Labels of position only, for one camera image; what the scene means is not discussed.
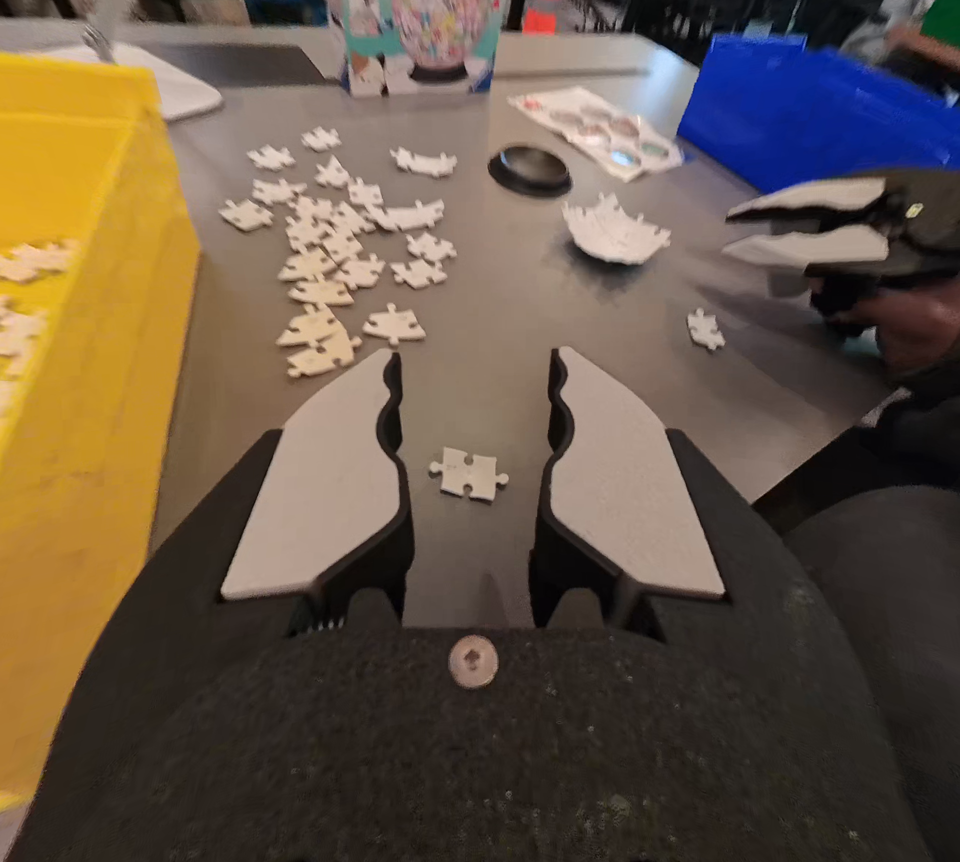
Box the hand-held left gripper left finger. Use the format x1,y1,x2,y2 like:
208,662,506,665
219,349,416,634

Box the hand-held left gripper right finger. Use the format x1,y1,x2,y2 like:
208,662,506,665
528,346,728,642

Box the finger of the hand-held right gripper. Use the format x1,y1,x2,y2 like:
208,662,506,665
726,176,905,235
721,224,894,280

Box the single white puzzle piece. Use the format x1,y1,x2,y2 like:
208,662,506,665
686,307,727,352

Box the curved assembled puzzle section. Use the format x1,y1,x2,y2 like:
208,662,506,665
561,193,672,266

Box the spread of white puzzle pieces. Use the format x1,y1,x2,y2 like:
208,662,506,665
218,125,459,380

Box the yellow plastic bin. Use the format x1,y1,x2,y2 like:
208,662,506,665
0,52,202,811

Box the heap of numbered puzzle pieces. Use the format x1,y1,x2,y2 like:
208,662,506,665
0,239,80,421

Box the person's right forearm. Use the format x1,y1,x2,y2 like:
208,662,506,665
858,352,960,488

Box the loose white puzzle piece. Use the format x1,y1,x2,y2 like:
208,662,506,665
428,446,510,502

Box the black round puzzle stand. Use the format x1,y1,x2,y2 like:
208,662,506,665
487,143,573,197

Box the person's right hand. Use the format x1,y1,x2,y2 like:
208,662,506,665
855,284,960,383

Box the blue plastic bin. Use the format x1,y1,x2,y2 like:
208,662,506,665
677,35,960,194

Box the green plastic bin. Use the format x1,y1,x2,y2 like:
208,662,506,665
921,0,960,49

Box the illustrated instruction leaflet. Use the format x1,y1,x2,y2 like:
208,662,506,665
507,86,686,184

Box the document stand with wooden board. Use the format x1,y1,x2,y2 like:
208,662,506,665
0,0,260,123

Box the blue carry basket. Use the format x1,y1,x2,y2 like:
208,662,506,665
251,0,331,27

